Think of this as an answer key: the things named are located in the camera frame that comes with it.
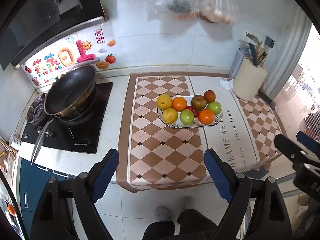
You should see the cream utensil holder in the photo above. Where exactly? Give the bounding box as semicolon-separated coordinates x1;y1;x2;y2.
232;58;268;101

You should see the yellow lemon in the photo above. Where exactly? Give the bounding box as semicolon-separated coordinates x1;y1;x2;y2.
163;108;178;124
156;94;172;110

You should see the clear bag with eggs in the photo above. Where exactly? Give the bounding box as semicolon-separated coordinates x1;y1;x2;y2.
199;0;239;25

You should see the black range hood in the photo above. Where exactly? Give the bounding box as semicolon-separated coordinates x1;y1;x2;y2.
1;0;106;69

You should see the green apple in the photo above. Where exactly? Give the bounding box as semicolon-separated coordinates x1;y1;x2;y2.
207;101;221;115
180;109;195;125

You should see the black plug adapter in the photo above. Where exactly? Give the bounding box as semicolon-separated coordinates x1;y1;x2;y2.
265;36;275;48

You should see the checkered table mat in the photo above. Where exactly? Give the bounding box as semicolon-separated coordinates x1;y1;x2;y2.
116;74;284;193

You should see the colourful wall sticker decoration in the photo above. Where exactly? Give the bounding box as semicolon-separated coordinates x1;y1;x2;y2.
22;26;116;88

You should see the black induction cooktop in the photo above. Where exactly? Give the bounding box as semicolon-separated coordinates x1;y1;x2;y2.
21;82;113;154

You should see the yellow lemon back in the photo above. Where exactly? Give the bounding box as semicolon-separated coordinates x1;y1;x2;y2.
156;94;172;110

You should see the orange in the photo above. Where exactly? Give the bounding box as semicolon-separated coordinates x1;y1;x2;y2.
172;97;188;112
198;109;215;125

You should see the green apple back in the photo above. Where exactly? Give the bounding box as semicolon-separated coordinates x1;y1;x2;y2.
207;101;221;115

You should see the white crumpled tissue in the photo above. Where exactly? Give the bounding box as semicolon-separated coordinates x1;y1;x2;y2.
220;80;233;90

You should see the brown russet apple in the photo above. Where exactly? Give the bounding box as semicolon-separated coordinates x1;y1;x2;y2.
191;95;207;111

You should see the black smartphone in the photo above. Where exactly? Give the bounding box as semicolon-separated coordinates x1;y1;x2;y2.
258;90;276;110

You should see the grey spray can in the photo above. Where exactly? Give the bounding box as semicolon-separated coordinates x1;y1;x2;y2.
229;46;250;79

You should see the small red fruit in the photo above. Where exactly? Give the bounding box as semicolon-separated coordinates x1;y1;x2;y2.
186;106;195;111
193;109;199;118

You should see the green apple front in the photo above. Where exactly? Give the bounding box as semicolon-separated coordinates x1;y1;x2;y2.
180;109;195;125

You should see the small red fruit back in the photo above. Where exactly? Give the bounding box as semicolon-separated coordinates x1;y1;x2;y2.
186;106;195;111

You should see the black frying pan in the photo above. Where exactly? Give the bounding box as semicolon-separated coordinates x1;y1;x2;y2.
30;65;97;165

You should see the small red fruit front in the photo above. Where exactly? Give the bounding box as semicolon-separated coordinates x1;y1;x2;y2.
193;109;199;118

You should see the floral oval ceramic plate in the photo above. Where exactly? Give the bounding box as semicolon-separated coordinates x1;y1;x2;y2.
156;94;223;128

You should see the white wall socket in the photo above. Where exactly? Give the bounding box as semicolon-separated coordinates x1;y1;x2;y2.
238;28;260;43

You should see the yellow lemon front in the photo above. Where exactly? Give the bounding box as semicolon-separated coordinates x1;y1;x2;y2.
163;108;178;124

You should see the dark red-orange fruit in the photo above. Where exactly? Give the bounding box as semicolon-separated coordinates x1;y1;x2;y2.
203;90;216;103

